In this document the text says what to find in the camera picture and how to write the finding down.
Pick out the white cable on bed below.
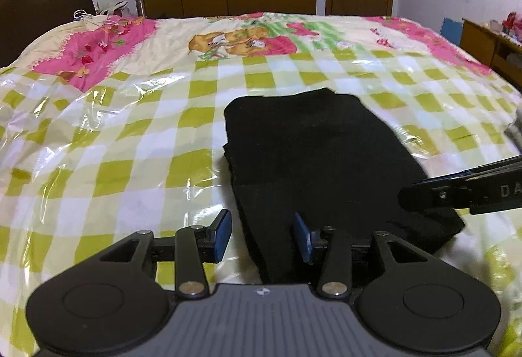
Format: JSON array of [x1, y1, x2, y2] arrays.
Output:
[[71, 0, 129, 26]]

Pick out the folded grey clothes stack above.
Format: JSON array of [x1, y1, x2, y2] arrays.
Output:
[[504, 107, 522, 152]]

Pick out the wooden side desk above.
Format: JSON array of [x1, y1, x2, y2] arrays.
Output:
[[460, 19, 522, 91]]

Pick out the metal thermos flask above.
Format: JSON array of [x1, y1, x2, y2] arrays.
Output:
[[135, 0, 146, 17]]

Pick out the black pants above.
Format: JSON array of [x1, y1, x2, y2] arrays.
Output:
[[224, 88, 465, 284]]

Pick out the colourful checked bed cover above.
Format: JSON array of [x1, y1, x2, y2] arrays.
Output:
[[0, 11, 522, 357]]

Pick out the dark wooden headboard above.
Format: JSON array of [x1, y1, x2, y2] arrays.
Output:
[[1, 0, 95, 66]]

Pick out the blue foam mat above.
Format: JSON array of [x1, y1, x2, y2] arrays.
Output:
[[440, 18, 464, 47]]

